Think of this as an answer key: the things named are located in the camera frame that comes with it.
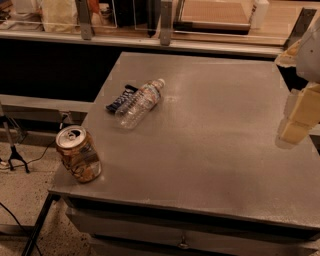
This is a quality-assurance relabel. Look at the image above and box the black floor cable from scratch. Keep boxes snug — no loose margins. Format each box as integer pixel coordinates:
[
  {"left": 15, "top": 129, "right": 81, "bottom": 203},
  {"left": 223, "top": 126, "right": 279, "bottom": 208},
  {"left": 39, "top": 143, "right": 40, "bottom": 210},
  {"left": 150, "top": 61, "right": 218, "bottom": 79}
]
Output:
[{"left": 0, "top": 114, "right": 69, "bottom": 256}]

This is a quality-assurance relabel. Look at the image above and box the dark blue snack wrapper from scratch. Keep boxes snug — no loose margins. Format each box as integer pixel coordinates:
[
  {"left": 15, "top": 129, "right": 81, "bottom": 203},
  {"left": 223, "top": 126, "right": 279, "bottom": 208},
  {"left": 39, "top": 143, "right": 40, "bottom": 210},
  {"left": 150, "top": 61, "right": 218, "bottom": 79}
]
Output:
[{"left": 105, "top": 84, "right": 137, "bottom": 113}]

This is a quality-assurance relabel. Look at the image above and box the grey metal bracket left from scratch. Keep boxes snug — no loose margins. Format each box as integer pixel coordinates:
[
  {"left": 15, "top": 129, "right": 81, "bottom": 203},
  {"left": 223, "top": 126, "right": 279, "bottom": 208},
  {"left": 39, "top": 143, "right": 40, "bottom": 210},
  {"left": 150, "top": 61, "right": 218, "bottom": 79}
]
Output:
[{"left": 75, "top": 0, "right": 94, "bottom": 40}]

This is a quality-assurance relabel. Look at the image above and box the grey metal table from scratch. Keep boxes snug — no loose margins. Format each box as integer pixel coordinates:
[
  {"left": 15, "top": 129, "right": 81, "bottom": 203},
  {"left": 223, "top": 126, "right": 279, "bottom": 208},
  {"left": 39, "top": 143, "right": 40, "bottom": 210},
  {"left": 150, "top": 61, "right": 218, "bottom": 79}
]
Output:
[{"left": 51, "top": 53, "right": 320, "bottom": 248}]

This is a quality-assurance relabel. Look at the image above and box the grey metal bracket right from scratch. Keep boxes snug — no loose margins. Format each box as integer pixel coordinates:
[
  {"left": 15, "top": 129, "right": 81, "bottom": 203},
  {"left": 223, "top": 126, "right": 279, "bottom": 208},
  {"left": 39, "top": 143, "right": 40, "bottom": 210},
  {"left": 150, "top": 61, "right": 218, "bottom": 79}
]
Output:
[{"left": 283, "top": 7, "right": 317, "bottom": 49}]

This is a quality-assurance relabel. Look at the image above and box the black tripod stand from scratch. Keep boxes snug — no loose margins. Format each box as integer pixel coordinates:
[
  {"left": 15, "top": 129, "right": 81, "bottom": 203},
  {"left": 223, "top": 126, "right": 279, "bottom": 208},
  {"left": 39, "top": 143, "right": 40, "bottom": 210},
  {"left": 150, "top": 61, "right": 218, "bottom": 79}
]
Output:
[{"left": 0, "top": 103, "right": 30, "bottom": 174}]

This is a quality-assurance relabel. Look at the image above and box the clear plastic water bottle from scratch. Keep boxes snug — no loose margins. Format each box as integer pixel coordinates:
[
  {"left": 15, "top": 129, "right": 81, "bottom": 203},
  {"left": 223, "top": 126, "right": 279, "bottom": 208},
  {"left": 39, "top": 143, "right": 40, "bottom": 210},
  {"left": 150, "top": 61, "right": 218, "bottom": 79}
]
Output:
[{"left": 115, "top": 79, "right": 165, "bottom": 129}]

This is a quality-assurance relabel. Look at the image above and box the cream bag on shelf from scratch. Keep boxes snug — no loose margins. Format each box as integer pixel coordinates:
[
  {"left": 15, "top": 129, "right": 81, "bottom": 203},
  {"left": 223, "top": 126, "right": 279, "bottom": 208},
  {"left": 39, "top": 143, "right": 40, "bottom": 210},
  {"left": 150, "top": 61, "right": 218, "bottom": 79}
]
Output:
[{"left": 40, "top": 0, "right": 77, "bottom": 33}]

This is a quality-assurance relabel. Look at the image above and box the white bottle on shelf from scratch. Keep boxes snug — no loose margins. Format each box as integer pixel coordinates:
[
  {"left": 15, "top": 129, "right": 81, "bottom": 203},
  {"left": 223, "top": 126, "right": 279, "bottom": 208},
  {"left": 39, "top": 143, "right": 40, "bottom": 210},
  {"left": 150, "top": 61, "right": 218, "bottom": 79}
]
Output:
[{"left": 249, "top": 0, "right": 269, "bottom": 29}]

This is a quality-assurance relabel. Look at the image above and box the orange soda can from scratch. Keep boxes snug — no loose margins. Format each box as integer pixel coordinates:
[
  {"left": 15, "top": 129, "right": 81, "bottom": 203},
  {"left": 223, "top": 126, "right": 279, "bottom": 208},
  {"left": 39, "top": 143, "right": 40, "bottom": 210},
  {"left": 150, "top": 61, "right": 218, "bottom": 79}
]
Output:
[{"left": 56, "top": 125, "right": 101, "bottom": 183}]

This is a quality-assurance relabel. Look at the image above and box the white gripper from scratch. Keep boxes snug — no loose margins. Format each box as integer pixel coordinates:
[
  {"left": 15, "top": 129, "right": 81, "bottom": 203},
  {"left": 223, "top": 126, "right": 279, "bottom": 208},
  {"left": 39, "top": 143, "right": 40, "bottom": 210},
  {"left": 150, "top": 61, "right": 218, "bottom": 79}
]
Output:
[{"left": 275, "top": 18, "right": 320, "bottom": 144}]

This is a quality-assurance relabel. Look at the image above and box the grey drawer with latch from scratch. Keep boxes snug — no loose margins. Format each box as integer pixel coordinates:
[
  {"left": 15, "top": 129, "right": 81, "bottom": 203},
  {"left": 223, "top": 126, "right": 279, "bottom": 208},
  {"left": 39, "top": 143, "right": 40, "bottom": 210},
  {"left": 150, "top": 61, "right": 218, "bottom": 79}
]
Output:
[{"left": 66, "top": 207, "right": 318, "bottom": 256}]

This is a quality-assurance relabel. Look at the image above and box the grey metal bracket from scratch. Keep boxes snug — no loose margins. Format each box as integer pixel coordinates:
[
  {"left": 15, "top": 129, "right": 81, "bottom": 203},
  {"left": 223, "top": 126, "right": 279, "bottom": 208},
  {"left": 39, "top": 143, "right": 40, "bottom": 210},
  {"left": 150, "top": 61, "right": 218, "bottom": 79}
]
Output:
[
  {"left": 160, "top": 0, "right": 173, "bottom": 46},
  {"left": 75, "top": 0, "right": 94, "bottom": 40},
  {"left": 283, "top": 7, "right": 317, "bottom": 49}
]

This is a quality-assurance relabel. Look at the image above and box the grey metal bracket middle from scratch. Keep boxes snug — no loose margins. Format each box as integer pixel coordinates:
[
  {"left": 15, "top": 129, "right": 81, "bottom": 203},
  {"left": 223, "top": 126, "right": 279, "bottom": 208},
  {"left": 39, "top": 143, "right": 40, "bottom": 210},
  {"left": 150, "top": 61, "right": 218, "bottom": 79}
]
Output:
[{"left": 160, "top": 0, "right": 173, "bottom": 46}]

